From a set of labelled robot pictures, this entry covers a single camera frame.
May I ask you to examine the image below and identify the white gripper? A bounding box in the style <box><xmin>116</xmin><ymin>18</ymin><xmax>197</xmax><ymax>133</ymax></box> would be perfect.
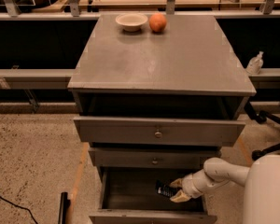
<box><xmin>170</xmin><ymin>170</ymin><xmax>210</xmax><ymax>203</ymax></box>

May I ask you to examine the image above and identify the dark blue rxbar wrapper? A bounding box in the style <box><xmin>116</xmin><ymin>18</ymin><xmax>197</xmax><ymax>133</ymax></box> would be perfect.
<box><xmin>155</xmin><ymin>180</ymin><xmax>178</xmax><ymax>198</ymax></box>

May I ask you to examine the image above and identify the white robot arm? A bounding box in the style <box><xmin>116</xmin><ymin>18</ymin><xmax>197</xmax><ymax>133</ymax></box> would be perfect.
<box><xmin>170</xmin><ymin>154</ymin><xmax>280</xmax><ymax>224</ymax></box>

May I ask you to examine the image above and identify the grey open bottom drawer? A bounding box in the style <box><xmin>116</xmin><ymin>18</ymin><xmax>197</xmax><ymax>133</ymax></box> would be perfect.
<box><xmin>90</xmin><ymin>168</ymin><xmax>217</xmax><ymax>224</ymax></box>

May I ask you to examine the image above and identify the grey middle drawer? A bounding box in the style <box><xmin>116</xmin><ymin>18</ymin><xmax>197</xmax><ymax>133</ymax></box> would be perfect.
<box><xmin>90</xmin><ymin>147</ymin><xmax>219</xmax><ymax>169</ymax></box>

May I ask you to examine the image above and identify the grey top drawer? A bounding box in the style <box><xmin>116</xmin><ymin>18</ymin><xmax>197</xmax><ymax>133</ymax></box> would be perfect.
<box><xmin>74</xmin><ymin>116</ymin><xmax>245</xmax><ymax>147</ymax></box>

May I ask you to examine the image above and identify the grey wooden drawer cabinet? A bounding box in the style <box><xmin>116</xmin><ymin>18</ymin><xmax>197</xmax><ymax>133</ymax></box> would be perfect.
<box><xmin>67</xmin><ymin>13</ymin><xmax>258</xmax><ymax>224</ymax></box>

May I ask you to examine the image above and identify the black office chair base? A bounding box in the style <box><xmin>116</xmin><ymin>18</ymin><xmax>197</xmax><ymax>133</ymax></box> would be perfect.
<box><xmin>244</xmin><ymin>102</ymin><xmax>280</xmax><ymax>161</ymax></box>

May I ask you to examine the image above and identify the black bar on floor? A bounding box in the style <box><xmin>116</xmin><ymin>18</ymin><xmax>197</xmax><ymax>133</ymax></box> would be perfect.
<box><xmin>58</xmin><ymin>192</ymin><xmax>70</xmax><ymax>224</ymax></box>

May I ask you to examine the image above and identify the clear sanitizer pump bottle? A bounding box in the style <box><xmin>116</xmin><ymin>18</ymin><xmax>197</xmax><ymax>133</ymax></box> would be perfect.
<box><xmin>245</xmin><ymin>51</ymin><xmax>263</xmax><ymax>75</ymax></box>

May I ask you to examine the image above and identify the orange fruit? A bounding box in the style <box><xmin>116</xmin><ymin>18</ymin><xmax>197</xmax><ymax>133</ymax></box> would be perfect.
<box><xmin>149</xmin><ymin>13</ymin><xmax>167</xmax><ymax>33</ymax></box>

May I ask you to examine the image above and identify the white ceramic bowl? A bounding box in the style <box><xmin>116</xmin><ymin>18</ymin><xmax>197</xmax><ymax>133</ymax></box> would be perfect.
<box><xmin>116</xmin><ymin>13</ymin><xmax>148</xmax><ymax>32</ymax></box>

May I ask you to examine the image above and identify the grey metal railing frame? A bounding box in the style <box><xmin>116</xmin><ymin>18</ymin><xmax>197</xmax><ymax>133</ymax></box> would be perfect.
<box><xmin>0</xmin><ymin>0</ymin><xmax>280</xmax><ymax>114</ymax></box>

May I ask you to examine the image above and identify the black floor cable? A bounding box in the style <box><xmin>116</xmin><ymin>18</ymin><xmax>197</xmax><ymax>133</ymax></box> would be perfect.
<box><xmin>0</xmin><ymin>178</ymin><xmax>40</xmax><ymax>224</ymax></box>

